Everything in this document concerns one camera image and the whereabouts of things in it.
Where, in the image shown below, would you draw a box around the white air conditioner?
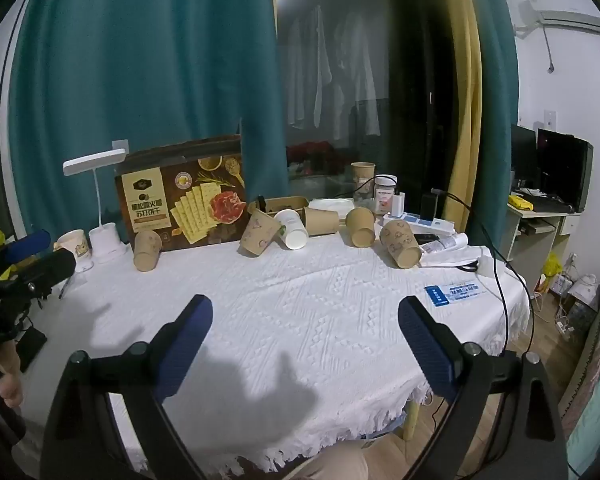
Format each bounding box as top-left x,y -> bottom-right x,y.
512,0 -> 600,38

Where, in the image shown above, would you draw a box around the white tube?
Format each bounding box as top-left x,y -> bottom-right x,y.
420,232 -> 468,256

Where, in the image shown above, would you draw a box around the white paper cup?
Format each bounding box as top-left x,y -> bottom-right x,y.
272,208 -> 309,251

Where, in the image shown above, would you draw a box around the black flat object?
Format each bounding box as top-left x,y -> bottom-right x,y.
15,327 -> 48,373

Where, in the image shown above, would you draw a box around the brown cardboard tray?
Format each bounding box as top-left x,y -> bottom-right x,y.
247,196 -> 311,218

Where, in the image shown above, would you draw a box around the white power strip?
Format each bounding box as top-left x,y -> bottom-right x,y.
382,211 -> 456,236

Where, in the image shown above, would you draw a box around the black monitor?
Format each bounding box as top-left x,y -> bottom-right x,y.
536,128 -> 595,213

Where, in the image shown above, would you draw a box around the red cloth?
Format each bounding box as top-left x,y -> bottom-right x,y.
286,142 -> 348,176

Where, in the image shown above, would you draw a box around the light wooden desk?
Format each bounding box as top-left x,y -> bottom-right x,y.
505,200 -> 576,291

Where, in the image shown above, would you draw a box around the white desk lamp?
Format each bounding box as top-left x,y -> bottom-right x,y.
62,140 -> 131,264

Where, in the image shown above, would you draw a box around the wooden table leg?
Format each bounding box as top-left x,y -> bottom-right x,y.
405,390 -> 426,441

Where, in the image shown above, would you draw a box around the brown paper cup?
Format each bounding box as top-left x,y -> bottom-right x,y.
302,206 -> 341,236
132,230 -> 163,272
379,220 -> 423,269
345,207 -> 377,249
237,208 -> 283,258
351,161 -> 377,201

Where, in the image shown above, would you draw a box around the black cable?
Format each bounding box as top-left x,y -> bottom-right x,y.
430,187 -> 512,456

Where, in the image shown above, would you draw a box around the white textured tablecloth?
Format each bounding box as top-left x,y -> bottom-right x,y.
17,232 -> 531,476

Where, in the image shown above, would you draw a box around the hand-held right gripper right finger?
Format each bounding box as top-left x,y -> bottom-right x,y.
397,296 -> 568,480

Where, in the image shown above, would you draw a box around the brown cracker box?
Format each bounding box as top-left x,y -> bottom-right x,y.
114,135 -> 248,252

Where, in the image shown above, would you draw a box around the teal curtain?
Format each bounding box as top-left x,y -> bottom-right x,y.
472,0 -> 521,261
7,0 -> 291,246

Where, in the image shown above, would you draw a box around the white-lidded jar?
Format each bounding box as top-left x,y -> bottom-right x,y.
373,174 -> 398,213

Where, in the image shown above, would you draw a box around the black keyboard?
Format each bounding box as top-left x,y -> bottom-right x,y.
530,199 -> 576,213

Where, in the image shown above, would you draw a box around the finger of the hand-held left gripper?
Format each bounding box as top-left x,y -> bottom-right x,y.
7,249 -> 77,292
0,229 -> 52,267

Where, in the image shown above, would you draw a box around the floral cloth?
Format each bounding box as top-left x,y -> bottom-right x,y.
562,270 -> 600,431

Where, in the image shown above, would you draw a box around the person's left hand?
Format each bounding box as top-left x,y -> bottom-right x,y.
0,344 -> 26,409

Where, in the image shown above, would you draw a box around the white tissue pack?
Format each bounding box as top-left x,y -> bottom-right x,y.
307,197 -> 356,217

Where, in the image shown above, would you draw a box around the blue and white packet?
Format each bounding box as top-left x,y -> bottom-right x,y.
424,282 -> 482,306

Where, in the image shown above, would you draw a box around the yellow curtain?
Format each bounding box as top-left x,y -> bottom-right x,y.
432,0 -> 483,241

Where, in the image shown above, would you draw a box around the hanging white clothes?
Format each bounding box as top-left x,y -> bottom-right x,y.
285,5 -> 383,138

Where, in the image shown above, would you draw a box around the white printed cup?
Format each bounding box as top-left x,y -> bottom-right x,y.
55,230 -> 92,273

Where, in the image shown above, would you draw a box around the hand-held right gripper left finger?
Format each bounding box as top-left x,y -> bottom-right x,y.
40,294 -> 216,480

